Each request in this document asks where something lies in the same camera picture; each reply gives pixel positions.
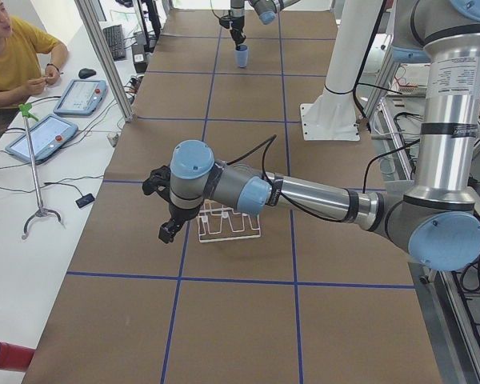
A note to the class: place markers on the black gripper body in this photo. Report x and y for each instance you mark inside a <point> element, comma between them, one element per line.
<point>236,26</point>
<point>178,213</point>

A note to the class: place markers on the small black device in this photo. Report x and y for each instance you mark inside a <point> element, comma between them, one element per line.
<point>84,200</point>

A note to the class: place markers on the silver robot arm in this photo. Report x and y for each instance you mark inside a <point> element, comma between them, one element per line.
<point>266,10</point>
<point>433,221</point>

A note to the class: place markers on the white central robot pedestal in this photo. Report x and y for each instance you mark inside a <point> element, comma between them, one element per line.
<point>332,116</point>

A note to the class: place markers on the blue teach pendant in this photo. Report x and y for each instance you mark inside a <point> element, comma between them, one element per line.
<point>81,97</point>
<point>47,136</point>

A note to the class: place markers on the red cylinder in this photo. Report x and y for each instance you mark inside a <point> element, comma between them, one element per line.
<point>14,357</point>

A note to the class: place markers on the black keyboard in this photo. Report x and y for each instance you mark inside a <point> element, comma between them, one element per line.
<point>115,41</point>

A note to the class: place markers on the light blue plastic cup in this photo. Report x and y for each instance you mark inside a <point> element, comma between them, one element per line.
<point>241,55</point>

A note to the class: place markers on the person in yellow shirt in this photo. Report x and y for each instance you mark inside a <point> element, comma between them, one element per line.
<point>30,60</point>

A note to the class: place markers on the lower blue teach pendant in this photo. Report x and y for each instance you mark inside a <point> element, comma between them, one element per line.
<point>47,136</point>

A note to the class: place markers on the aluminium frame post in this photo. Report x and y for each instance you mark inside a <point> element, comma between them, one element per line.
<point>90,21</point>

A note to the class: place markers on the white wire cup rack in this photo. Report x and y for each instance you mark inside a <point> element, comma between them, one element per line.
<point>219,223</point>

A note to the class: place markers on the green handled reacher grabber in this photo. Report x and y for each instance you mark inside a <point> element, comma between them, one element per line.
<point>41,211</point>

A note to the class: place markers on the black computer mouse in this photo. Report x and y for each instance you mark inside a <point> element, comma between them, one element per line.
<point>86,73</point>

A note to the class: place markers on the upper blue teach pendant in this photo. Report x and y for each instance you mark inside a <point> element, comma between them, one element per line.
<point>81,97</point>

